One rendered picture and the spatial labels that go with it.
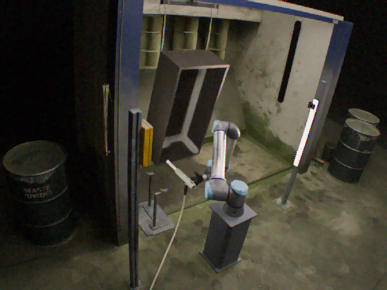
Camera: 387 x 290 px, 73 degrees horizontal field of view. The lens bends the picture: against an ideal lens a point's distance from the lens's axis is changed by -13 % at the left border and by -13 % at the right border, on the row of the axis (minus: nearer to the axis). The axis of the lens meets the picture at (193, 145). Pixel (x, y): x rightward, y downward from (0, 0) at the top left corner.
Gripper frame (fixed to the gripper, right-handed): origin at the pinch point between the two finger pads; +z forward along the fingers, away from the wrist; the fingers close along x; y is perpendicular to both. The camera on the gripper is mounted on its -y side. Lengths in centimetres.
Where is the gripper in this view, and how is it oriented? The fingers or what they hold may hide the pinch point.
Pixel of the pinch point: (185, 182)
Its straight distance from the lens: 300.2
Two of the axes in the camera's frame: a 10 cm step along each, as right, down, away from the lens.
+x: -6.0, -4.9, 6.4
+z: -7.9, 2.3, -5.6
